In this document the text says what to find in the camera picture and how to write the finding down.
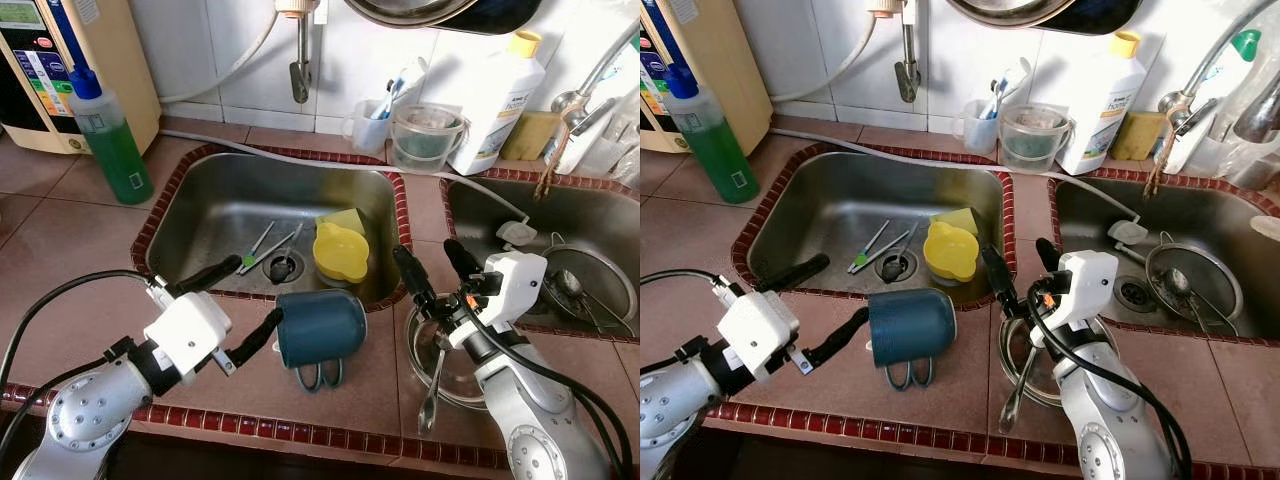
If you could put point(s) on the beige water purifier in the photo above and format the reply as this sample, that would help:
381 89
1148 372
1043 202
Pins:
120 60
730 60

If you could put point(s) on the green white peeler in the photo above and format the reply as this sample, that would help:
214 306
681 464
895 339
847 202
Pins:
257 247
868 247

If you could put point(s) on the green dish soap bottle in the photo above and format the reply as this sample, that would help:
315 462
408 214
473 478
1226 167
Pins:
115 155
720 155

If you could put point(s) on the brown yellow scouring sponge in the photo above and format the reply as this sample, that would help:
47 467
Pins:
530 137
1138 137

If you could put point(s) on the serrated steel knife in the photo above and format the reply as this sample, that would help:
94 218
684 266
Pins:
888 248
278 247

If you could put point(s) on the hanging steel pan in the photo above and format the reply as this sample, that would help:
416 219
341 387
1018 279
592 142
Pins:
410 10
1010 10

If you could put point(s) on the steel sink with strainer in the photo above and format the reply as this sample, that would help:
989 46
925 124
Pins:
1200 215
590 215

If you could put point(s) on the steel sink with sponge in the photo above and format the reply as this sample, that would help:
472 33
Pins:
820 200
210 200

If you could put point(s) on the round steel strainer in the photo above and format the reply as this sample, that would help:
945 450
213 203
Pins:
610 290
1215 290

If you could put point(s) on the white detergent bottle yellow cap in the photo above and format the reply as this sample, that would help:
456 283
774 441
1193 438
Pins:
1100 110
495 110

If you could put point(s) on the steel cup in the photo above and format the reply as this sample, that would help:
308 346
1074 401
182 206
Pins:
1255 172

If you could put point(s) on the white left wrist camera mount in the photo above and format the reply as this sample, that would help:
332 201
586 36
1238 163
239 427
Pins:
760 332
188 330

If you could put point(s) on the steel spoon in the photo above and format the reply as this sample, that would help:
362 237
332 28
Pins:
568 285
1177 283

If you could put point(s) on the chrome pull-out faucet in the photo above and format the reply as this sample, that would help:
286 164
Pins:
1178 102
570 102

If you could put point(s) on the teal ceramic mug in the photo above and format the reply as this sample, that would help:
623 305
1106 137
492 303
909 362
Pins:
915 325
325 325

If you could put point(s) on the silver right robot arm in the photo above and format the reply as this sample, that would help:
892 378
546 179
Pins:
540 430
1110 430

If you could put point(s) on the clear toothbrush cup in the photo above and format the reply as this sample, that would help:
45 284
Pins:
365 130
975 130

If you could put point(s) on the yellow plastic cup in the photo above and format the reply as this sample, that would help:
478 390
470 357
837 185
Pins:
340 255
950 253

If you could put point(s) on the yellow green sponge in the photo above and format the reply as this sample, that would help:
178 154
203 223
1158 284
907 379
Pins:
958 216
345 217

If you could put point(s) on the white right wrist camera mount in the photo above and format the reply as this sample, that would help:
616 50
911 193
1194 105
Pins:
510 285
1085 285

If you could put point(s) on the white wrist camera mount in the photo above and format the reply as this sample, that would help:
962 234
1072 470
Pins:
1085 285
510 285
188 330
760 332

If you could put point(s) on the hanging black tray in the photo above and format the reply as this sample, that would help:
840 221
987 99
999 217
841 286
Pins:
510 15
1110 15

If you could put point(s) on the clear plastic pail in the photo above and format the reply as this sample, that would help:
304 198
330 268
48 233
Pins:
428 145
1035 145

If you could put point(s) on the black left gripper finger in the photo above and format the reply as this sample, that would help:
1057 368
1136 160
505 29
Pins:
208 275
848 333
265 333
795 273

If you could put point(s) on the blue white toothbrush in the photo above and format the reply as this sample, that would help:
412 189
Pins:
400 88
1008 88

